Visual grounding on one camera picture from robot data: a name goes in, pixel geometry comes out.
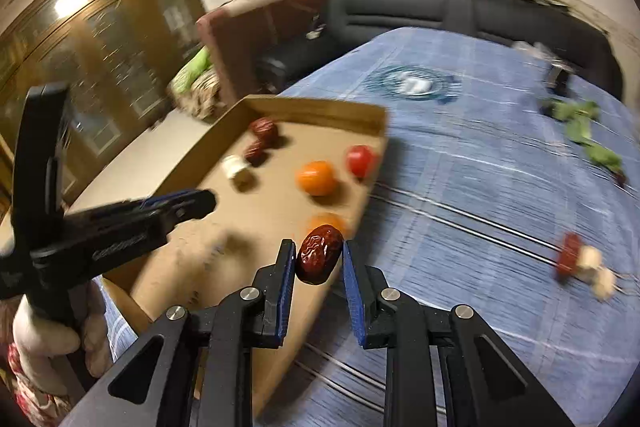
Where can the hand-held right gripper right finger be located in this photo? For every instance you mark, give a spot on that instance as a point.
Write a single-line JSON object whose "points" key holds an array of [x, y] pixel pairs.
{"points": [[352, 297]]}

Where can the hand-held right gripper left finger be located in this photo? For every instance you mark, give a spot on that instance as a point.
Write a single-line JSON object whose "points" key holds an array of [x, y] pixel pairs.
{"points": [[287, 287]]}

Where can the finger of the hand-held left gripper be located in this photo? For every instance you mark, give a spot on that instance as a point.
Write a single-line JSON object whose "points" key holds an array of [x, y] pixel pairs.
{"points": [[190, 207]]}

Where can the large wrinkled red date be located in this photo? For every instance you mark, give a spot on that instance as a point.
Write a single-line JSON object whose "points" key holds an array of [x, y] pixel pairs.
{"points": [[320, 254]]}

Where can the beige food chunk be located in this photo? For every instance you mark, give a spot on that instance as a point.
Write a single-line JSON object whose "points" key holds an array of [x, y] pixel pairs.
{"points": [[234, 166], [591, 259], [605, 283]]}

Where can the orange mandarin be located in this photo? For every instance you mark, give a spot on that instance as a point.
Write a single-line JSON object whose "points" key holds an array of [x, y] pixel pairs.
{"points": [[316, 177], [330, 221]]}

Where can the cardboard box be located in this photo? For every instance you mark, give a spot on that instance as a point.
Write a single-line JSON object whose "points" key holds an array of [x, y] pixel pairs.
{"points": [[270, 207]]}

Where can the small red date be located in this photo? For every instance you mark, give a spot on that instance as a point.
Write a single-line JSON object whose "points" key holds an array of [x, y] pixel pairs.
{"points": [[569, 252], [620, 177], [255, 152], [264, 129]]}

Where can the red tomato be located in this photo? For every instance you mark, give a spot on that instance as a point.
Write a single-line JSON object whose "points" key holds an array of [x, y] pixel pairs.
{"points": [[361, 160]]}

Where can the person's left forearm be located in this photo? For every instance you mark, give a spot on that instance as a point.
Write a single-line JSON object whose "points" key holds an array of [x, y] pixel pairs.
{"points": [[25, 394]]}

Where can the person's left hand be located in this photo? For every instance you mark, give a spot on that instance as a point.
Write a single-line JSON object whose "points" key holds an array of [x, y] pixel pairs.
{"points": [[45, 337]]}

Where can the patterned cushion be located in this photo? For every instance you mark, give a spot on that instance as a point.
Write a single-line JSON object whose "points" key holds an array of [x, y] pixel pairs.
{"points": [[200, 97]]}

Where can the green pillow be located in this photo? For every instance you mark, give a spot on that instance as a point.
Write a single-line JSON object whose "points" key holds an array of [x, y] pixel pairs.
{"points": [[192, 67]]}

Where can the brown armchair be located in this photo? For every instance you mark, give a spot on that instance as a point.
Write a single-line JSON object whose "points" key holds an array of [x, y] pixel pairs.
{"points": [[260, 27]]}

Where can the wooden glass-door cabinet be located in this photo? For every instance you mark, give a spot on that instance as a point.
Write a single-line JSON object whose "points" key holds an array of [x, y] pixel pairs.
{"points": [[100, 32]]}

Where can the green leafy vegetable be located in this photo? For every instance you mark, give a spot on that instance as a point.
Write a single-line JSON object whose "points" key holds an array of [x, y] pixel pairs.
{"points": [[585, 127]]}

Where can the dark sofa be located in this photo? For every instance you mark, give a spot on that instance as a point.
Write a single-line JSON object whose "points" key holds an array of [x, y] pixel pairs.
{"points": [[425, 14]]}

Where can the black motor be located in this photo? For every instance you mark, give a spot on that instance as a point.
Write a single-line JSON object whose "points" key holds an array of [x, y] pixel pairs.
{"points": [[560, 77]]}

